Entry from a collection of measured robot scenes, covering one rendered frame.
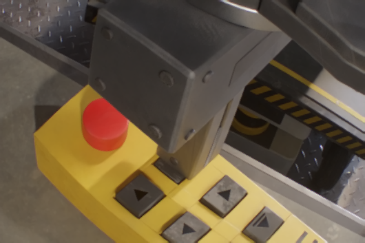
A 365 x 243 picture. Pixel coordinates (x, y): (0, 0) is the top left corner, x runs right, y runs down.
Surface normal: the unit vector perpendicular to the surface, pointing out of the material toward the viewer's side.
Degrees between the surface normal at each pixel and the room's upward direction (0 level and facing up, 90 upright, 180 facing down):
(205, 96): 90
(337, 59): 90
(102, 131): 0
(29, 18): 0
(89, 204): 90
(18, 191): 0
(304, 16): 90
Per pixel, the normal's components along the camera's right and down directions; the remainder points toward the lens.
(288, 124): -0.43, 0.71
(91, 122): 0.15, -0.55
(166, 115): -0.65, 0.57
